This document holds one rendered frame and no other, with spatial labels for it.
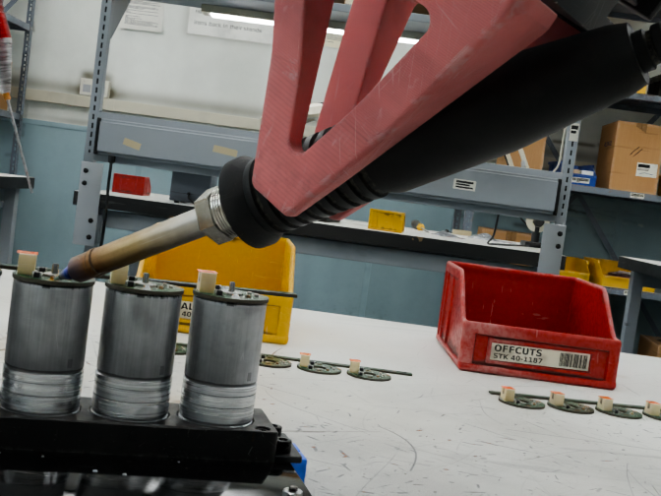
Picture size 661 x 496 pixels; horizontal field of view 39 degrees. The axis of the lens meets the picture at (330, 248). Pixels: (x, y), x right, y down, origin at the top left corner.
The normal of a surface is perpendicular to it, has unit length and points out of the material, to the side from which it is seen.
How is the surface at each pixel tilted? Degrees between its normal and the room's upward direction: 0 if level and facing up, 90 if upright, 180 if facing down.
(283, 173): 98
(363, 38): 87
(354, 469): 0
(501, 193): 90
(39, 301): 90
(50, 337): 90
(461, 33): 108
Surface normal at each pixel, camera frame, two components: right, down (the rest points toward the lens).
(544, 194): -0.02, 0.06
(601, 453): 0.13, -0.99
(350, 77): -0.46, -0.06
